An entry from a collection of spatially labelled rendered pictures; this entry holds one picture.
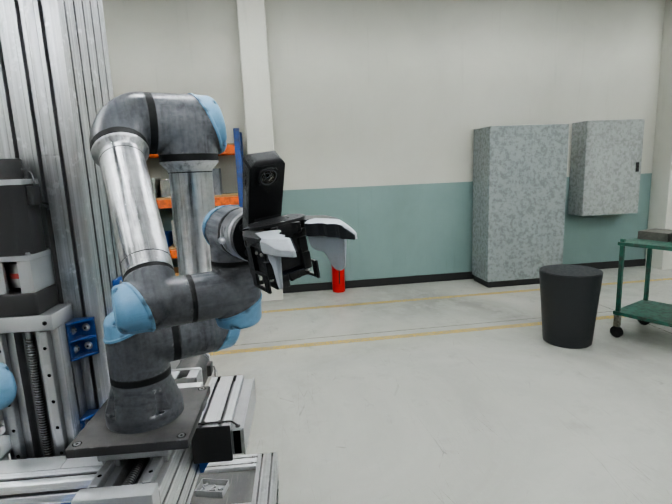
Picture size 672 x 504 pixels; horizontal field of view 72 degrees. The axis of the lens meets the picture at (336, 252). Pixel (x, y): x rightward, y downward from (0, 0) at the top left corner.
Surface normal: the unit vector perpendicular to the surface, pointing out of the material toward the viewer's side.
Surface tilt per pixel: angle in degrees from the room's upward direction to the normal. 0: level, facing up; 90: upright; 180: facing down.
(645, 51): 90
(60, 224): 90
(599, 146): 90
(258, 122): 90
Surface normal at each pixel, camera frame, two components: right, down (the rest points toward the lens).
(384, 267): 0.14, 0.17
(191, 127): 0.51, 0.13
